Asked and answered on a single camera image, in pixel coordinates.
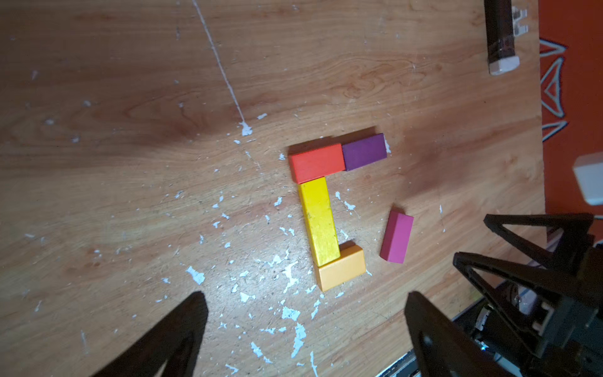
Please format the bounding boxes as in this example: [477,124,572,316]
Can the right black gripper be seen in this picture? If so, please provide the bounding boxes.
[453,213,602,376]

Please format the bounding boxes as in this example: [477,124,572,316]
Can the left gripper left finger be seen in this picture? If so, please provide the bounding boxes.
[95,291,209,376]

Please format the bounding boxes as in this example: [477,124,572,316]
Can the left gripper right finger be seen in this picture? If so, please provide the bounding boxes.
[405,292,511,377]

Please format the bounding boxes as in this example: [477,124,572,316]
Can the magenta block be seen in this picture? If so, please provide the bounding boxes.
[380,209,414,264]

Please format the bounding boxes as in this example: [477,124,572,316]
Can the orange yellow block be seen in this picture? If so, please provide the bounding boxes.
[314,245,366,292]

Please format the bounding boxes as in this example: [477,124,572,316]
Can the yellow long block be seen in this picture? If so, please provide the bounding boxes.
[298,177,340,267]

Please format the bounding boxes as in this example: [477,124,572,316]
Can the purple block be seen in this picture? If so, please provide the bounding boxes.
[342,134,388,171]

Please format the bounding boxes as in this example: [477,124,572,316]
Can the short red block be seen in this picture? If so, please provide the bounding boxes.
[289,144,345,185]

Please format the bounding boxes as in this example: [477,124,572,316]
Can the black strip tool with white end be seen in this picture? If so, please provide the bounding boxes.
[484,0,529,76]

